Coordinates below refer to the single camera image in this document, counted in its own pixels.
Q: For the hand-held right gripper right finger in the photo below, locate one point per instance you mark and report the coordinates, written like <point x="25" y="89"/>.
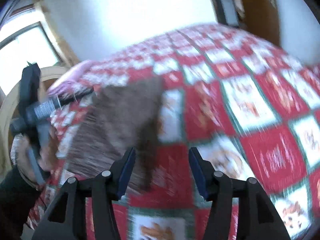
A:
<point x="198" y="173"/>

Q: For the window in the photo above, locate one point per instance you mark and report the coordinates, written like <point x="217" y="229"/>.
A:
<point x="22" y="52"/>

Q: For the pink folded blanket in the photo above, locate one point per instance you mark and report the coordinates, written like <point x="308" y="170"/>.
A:
<point x="75" y="76"/>

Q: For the brown knitted sweater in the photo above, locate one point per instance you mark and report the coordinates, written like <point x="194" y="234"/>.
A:
<point x="112" y="130"/>

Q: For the dark door frame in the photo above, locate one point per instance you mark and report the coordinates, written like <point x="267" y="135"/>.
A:
<point x="222" y="2"/>

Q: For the cream wooden headboard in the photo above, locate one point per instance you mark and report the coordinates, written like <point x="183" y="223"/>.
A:
<point x="10" y="110"/>

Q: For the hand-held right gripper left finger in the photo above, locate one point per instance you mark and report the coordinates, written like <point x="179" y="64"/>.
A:
<point x="126" y="172"/>

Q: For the person's left hand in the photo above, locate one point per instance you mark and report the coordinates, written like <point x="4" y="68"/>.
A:
<point x="25" y="160"/>

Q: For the beige curtain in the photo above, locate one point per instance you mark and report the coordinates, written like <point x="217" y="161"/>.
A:
<point x="58" y="37"/>

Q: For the red checked printed blanket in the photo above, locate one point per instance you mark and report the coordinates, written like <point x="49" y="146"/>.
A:
<point x="237" y="120"/>

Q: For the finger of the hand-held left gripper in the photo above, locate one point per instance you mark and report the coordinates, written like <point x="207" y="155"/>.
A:
<point x="67" y="100"/>

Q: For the brown wooden door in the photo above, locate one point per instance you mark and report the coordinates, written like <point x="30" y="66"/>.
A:
<point x="257" y="7"/>

